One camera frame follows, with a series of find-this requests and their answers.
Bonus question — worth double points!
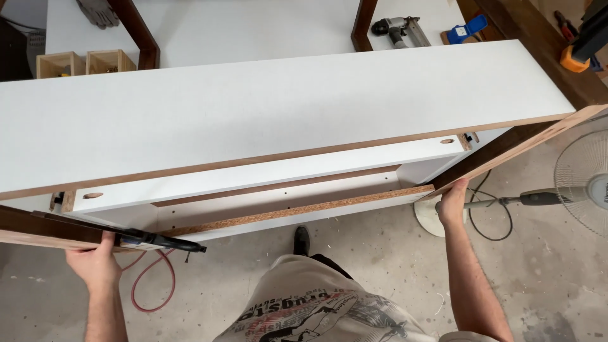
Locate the person's left hand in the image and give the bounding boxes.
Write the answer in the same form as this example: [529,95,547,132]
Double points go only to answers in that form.
[66,231,123,291]

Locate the person's right hand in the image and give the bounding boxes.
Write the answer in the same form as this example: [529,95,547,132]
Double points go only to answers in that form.
[435,178,471,229]

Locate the white cabinet with brown sides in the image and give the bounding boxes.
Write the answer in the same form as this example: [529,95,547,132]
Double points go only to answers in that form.
[0,0,608,252]

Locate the blue spring clamp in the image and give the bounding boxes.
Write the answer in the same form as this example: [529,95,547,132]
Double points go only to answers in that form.
[446,14,489,46]

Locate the person's black shoe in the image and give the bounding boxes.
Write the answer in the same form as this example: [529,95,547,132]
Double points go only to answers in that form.
[293,225,312,257]

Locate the grey nail gun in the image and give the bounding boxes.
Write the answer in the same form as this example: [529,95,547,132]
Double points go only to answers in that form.
[370,16,432,50]

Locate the orange and black clamp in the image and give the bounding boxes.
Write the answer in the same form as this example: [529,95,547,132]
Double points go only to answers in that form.
[559,0,608,74]

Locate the person's printed beige shirt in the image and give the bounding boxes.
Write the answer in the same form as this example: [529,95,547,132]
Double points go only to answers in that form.
[214,254,499,342]

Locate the red pliers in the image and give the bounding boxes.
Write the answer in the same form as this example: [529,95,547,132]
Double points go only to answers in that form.
[553,10,580,43]

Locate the black bar clamp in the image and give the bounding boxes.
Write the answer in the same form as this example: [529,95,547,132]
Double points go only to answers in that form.
[31,210,208,254]

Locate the small open wooden box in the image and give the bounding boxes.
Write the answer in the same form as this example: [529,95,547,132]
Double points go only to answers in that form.
[36,51,87,79]
[85,49,137,76]

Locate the grey work glove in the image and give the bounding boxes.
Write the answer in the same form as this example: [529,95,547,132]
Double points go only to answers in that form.
[76,0,121,30]

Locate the dark storage bin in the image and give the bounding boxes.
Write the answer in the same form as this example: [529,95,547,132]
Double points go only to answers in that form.
[0,16,47,82]

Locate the black fan cable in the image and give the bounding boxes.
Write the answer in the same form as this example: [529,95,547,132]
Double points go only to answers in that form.
[467,168,514,242]

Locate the white pedestal fan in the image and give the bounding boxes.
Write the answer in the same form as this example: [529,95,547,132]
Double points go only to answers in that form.
[413,129,608,238]

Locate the dark brown wooden frame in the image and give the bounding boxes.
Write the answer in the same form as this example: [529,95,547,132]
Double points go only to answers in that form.
[107,0,161,71]
[351,0,379,53]

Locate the red air hose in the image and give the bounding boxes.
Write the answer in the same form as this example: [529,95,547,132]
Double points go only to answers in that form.
[121,248,177,314]

